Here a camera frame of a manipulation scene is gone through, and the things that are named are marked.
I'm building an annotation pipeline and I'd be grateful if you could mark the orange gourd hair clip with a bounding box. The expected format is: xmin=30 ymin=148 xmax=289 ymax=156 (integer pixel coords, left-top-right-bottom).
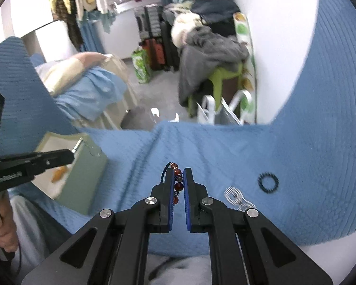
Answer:
xmin=51 ymin=165 xmax=68 ymax=183

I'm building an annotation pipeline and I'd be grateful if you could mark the silver chain bracelet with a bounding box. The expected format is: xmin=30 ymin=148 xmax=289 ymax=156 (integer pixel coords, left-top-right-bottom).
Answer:
xmin=224 ymin=185 xmax=257 ymax=212

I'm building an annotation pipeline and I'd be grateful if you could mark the black spiral hair tie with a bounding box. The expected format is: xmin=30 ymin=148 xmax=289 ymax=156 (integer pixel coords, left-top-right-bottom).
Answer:
xmin=257 ymin=171 xmax=280 ymax=195

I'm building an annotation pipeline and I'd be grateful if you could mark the red bead bracelet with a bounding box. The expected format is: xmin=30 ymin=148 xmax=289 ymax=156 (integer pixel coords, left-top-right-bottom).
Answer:
xmin=160 ymin=161 xmax=185 ymax=205

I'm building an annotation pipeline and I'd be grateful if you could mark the person left hand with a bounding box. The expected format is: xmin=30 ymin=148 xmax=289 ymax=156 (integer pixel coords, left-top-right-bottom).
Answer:
xmin=0 ymin=191 xmax=18 ymax=253

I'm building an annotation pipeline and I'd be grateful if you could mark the green cardboard box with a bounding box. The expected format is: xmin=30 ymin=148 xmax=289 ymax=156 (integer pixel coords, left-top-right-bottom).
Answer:
xmin=33 ymin=132 xmax=108 ymax=215

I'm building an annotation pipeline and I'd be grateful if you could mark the light blue bedsheet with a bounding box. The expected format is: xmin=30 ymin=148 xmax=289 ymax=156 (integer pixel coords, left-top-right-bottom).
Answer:
xmin=54 ymin=66 xmax=127 ymax=121

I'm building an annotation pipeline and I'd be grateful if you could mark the cream pink pillow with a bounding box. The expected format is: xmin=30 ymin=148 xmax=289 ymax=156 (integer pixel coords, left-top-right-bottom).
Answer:
xmin=36 ymin=51 xmax=108 ymax=96

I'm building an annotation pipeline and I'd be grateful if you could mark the blue quilted left cushion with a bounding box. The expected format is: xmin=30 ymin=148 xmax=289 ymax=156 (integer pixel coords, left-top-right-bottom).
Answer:
xmin=0 ymin=37 xmax=164 ymax=233

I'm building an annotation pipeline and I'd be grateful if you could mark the blue quilted cushion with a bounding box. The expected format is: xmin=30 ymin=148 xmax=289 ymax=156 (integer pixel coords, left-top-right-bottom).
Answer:
xmin=0 ymin=37 xmax=164 ymax=233
xmin=112 ymin=0 xmax=356 ymax=257

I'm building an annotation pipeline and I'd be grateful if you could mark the blue quilted right cushion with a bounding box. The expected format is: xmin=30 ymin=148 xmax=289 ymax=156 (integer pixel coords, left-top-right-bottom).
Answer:
xmin=112 ymin=0 xmax=356 ymax=257

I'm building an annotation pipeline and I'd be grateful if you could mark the black slipper on floor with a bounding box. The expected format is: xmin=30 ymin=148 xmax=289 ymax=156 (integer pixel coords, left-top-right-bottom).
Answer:
xmin=120 ymin=105 xmax=180 ymax=131

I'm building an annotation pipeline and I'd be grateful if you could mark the white tote bag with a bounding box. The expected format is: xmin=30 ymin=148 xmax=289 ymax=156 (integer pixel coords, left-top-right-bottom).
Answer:
xmin=197 ymin=90 xmax=253 ymax=125

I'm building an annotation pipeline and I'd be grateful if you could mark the rolled dotted mat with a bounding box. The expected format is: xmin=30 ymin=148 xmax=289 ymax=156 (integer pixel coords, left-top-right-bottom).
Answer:
xmin=233 ymin=12 xmax=257 ymax=124

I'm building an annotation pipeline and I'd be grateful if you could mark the green patterned shopping bag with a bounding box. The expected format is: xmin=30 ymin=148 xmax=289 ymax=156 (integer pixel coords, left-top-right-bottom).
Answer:
xmin=131 ymin=48 xmax=152 ymax=84

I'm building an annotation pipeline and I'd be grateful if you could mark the red suitcase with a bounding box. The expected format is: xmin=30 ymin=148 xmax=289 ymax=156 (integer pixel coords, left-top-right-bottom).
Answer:
xmin=141 ymin=38 xmax=166 ymax=71

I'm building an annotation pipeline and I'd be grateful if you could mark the green plastic stool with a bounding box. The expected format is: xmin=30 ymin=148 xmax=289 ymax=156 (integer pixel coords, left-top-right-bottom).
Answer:
xmin=187 ymin=63 xmax=243 ymax=118

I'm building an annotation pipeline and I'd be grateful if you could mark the grey hard suitcase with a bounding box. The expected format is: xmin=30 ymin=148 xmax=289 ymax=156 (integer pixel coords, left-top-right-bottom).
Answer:
xmin=134 ymin=4 xmax=163 ymax=41

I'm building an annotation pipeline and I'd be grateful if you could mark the grey blanket on stool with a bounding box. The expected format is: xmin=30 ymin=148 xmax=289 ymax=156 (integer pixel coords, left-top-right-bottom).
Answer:
xmin=178 ymin=26 xmax=249 ymax=107

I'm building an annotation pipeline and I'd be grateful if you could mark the cream fluffy blanket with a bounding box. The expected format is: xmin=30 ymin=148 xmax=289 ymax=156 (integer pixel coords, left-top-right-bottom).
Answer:
xmin=171 ymin=12 xmax=202 ymax=48

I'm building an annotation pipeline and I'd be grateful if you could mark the dark navy clothing pile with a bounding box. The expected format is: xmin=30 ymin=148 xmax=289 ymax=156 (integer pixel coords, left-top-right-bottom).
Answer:
xmin=191 ymin=0 xmax=240 ymax=24

